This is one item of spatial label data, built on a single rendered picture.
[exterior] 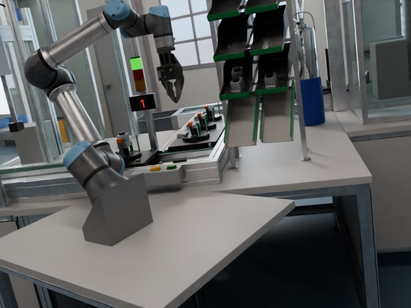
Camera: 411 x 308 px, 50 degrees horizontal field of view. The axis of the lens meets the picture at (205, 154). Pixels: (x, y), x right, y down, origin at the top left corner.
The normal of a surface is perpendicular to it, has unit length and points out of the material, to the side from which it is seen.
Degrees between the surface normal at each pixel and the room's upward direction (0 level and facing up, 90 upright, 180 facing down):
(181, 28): 90
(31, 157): 90
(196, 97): 90
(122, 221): 90
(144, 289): 0
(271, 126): 45
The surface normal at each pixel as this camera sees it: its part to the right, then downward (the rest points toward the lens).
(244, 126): -0.35, -0.47
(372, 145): -0.16, 0.27
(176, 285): -0.16, -0.96
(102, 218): -0.59, 0.29
